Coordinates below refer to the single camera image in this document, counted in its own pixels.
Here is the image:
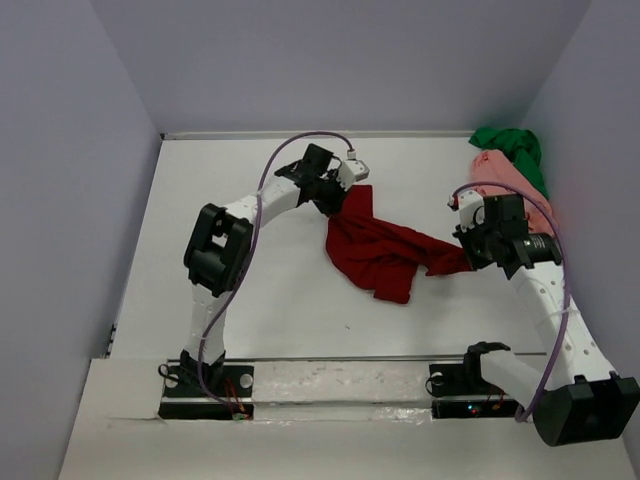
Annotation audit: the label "dark red t shirt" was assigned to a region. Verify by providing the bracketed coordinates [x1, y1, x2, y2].
[325, 185, 471, 305]

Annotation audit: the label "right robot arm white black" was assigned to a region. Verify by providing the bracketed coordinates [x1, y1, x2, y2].
[449, 189, 639, 446]

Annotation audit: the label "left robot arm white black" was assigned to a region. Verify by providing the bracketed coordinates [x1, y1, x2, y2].
[174, 144, 369, 397]

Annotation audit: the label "pink t shirt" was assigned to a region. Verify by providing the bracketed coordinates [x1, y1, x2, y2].
[470, 150, 554, 236]

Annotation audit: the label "green t shirt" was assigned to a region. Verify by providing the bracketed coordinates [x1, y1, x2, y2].
[469, 127, 549, 199]

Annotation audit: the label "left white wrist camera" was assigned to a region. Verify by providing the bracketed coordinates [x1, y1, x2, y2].
[336, 159, 370, 191]

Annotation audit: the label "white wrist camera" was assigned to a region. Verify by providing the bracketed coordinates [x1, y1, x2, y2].
[336, 159, 370, 191]
[448, 189, 485, 232]

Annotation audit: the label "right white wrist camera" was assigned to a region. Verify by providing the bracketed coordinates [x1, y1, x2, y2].
[448, 189, 485, 232]

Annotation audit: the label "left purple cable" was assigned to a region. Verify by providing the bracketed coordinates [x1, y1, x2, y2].
[196, 130, 357, 406]

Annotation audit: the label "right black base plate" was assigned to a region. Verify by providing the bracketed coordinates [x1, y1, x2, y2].
[425, 363, 519, 420]

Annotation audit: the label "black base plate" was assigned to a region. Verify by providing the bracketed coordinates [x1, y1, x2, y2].
[157, 362, 254, 421]
[425, 363, 519, 420]

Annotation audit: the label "metal rail at table front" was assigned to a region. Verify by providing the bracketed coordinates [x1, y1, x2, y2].
[167, 352, 546, 364]

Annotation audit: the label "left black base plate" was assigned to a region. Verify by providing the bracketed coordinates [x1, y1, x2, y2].
[157, 362, 254, 421]

